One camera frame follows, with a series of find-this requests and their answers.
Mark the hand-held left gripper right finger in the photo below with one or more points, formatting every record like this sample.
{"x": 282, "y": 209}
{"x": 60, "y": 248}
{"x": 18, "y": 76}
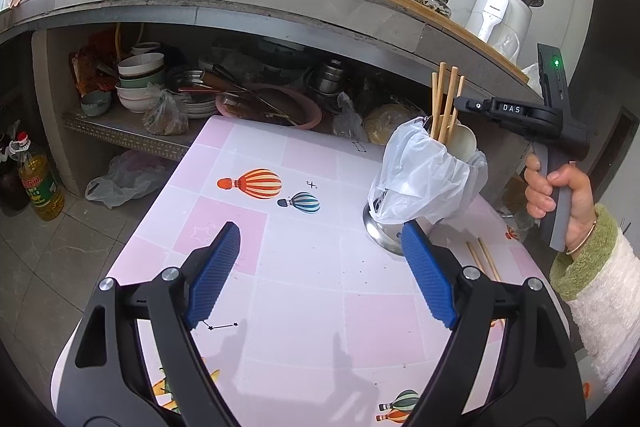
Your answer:
{"x": 427, "y": 272}

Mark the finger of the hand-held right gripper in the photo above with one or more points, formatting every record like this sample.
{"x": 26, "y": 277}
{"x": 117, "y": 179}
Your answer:
{"x": 475, "y": 104}

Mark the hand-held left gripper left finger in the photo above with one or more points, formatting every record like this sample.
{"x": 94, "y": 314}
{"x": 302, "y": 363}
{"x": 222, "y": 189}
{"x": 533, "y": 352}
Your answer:
{"x": 215, "y": 272}

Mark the white soup ladle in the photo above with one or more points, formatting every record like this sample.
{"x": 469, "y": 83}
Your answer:
{"x": 465, "y": 144}

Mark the steel utensil holder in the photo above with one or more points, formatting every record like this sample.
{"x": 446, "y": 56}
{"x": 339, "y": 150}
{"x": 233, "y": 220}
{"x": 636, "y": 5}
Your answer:
{"x": 382, "y": 232}

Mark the person's right forearm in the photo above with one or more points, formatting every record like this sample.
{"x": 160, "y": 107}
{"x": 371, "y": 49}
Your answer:
{"x": 605, "y": 307}

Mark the person's right hand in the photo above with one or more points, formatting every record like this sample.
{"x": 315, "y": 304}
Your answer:
{"x": 580, "y": 197}

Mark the white plastic bag on counter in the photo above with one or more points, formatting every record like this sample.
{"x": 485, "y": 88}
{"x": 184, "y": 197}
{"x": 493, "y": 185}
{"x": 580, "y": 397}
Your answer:
{"x": 531, "y": 73}

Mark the wooden cutting board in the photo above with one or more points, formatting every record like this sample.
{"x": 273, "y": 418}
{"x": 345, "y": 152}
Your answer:
{"x": 450, "y": 29}

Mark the white plastic bag on holder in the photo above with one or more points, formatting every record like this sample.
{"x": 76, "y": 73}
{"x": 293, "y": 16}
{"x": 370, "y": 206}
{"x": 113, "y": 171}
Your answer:
{"x": 425, "y": 177}

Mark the white kitchen appliance steel top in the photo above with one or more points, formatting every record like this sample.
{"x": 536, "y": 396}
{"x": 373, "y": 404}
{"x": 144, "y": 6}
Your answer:
{"x": 500, "y": 14}

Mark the yellow food in clear bag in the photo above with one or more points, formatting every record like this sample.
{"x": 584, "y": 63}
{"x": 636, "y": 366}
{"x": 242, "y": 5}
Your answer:
{"x": 382, "y": 124}

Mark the glass jar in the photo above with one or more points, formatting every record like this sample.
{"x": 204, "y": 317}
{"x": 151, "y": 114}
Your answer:
{"x": 437, "y": 4}

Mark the crumpled clear plastic bag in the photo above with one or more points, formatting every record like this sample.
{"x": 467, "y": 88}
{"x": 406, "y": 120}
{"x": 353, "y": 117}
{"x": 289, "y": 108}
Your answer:
{"x": 350, "y": 119}

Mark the white plastic bag on floor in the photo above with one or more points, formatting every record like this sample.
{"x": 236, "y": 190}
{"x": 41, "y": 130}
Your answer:
{"x": 125, "y": 182}

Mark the stacked steel pots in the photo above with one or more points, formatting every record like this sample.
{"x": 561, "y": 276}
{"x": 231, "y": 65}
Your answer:
{"x": 326, "y": 79}

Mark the metal shelf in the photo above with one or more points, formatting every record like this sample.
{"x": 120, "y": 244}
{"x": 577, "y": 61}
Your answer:
{"x": 130, "y": 134}

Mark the clear bag of brown food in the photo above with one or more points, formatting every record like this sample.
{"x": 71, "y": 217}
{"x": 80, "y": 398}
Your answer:
{"x": 165, "y": 117}

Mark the pink plastic basin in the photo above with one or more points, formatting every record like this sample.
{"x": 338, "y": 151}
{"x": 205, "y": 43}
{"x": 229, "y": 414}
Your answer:
{"x": 305, "y": 117}

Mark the stack of steel plates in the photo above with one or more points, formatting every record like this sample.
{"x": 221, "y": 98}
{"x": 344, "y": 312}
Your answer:
{"x": 192, "y": 102}

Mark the cooking oil bottle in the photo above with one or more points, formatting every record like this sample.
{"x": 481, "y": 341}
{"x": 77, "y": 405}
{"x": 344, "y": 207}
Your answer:
{"x": 40, "y": 187}

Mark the stack of white bowls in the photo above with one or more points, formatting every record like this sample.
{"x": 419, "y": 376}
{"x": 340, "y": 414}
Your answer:
{"x": 141, "y": 82}

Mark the light green bowl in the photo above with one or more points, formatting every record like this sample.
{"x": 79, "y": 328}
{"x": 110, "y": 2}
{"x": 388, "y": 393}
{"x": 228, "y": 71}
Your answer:
{"x": 95, "y": 103}

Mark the dark bottle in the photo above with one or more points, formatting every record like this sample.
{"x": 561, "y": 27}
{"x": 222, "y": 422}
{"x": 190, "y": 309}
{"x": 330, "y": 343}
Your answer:
{"x": 11, "y": 182}

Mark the red snack packet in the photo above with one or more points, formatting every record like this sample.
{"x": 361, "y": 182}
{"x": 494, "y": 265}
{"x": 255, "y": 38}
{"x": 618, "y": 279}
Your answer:
{"x": 92, "y": 67}

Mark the concrete kitchen counter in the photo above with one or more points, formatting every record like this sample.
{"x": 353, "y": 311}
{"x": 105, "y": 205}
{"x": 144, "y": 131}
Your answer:
{"x": 200, "y": 2}

